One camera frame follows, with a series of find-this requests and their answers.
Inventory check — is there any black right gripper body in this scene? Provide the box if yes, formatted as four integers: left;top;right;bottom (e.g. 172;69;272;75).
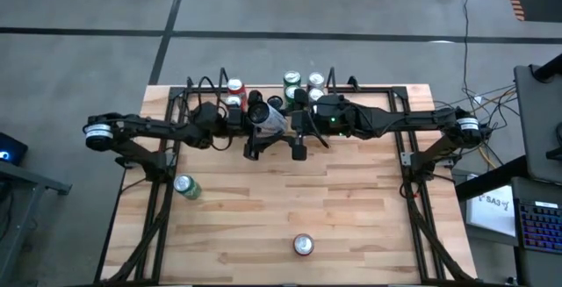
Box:
289;109;318;138

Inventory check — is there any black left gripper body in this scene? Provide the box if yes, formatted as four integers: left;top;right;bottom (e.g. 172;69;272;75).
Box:
224;104;249;140

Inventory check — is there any black metal shelf leg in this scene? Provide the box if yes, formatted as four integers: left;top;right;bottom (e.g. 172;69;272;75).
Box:
213;67;231;139

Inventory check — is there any black metal beam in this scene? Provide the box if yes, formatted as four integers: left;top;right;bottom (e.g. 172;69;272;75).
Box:
455;154;528;201

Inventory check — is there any white paper sign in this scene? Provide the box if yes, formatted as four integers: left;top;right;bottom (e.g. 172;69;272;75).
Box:
465;184;517;238

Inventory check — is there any grey metal workbench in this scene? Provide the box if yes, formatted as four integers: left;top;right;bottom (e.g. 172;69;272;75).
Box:
0;159;73;287

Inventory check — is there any black computer tower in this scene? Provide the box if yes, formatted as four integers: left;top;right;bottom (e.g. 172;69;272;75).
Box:
0;131;28;168

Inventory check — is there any grey desk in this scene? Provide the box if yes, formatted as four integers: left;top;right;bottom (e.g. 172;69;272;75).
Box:
508;176;562;287
512;63;562;185

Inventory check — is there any blue backlit keyboard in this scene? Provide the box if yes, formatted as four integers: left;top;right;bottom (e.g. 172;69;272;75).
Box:
516;198;562;255

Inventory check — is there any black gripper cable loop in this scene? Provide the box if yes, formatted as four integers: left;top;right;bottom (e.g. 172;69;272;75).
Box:
195;69;234;153
306;111;331;150

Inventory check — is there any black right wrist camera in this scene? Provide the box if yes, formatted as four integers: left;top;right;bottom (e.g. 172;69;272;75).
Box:
315;94;349;119

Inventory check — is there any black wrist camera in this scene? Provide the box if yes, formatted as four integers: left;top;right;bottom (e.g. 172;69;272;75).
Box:
191;101;220;126
315;94;349;119

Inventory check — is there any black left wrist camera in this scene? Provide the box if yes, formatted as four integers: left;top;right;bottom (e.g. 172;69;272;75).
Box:
191;101;220;126

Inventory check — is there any black metal frame stand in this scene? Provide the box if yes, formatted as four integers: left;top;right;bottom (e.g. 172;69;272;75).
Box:
324;67;338;138

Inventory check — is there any black metal table frame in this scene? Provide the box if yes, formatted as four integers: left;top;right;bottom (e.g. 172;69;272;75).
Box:
94;84;478;286

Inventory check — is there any long black floor cable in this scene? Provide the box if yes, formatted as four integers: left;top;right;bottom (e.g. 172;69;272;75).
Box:
461;0;475;104

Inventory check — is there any yellow cable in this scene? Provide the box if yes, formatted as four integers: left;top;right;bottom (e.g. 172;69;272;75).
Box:
440;91;517;170

